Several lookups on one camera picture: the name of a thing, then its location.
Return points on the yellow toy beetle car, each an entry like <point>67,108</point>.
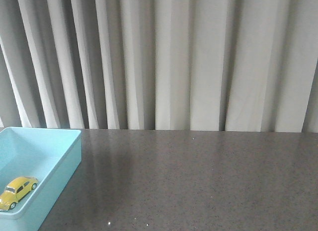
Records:
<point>16,190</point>

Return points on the light blue plastic box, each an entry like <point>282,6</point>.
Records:
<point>50,155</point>

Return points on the grey pleated curtain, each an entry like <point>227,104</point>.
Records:
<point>206,65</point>

